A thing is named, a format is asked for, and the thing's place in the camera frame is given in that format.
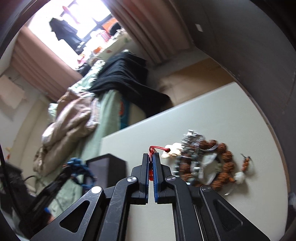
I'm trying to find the blue bead bracelet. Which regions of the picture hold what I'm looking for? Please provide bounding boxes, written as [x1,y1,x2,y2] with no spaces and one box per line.
[62,157,96,189]

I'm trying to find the cardboard floor sheet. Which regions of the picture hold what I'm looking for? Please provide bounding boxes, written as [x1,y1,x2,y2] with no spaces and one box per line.
[160,58,234,105]

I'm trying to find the pink curtain right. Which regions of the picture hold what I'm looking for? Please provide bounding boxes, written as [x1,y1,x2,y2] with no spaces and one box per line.
[104,0,193,65]

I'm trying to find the pink curtain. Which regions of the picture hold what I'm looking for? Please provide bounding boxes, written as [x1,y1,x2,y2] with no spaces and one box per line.
[104,0,193,65]
[11,26,82,101]

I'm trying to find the thin silver bangle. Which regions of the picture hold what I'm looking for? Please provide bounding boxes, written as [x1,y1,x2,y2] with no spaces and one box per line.
[223,185,235,196]

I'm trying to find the pink beige blanket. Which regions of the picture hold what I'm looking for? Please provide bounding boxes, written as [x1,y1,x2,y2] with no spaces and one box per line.
[33,89,100,176]

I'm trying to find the silver metal chain bracelet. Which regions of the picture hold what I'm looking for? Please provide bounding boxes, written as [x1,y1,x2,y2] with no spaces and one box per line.
[173,129,219,181]

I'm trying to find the brown rudraksha bead bracelet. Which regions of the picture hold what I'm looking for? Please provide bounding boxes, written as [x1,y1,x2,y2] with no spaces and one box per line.
[178,139,254,191]

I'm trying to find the dark hanging clothes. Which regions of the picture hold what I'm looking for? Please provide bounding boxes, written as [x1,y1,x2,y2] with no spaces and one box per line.
[49,18,83,54]

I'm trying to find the pink curtain left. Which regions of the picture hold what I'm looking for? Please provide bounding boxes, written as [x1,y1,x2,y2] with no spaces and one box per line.
[11,26,82,101]

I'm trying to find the beige cloth on wall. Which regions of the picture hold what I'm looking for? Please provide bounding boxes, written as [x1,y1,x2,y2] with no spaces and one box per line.
[0,75,25,109]

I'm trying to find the cream padded headboard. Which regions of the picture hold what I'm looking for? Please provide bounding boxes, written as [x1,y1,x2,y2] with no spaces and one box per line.
[6,97,50,176]

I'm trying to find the black jewelry box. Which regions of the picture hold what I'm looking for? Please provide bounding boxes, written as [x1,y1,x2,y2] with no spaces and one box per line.
[86,154,127,189]

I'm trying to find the black knit blanket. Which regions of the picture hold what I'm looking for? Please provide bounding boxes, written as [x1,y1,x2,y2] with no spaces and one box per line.
[88,51,171,118]

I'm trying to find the cluttered window sill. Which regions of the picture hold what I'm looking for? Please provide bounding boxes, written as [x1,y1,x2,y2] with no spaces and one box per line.
[77,18,132,68]

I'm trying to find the white wall socket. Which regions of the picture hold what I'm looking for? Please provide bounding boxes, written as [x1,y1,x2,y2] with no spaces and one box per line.
[195,24,203,32]

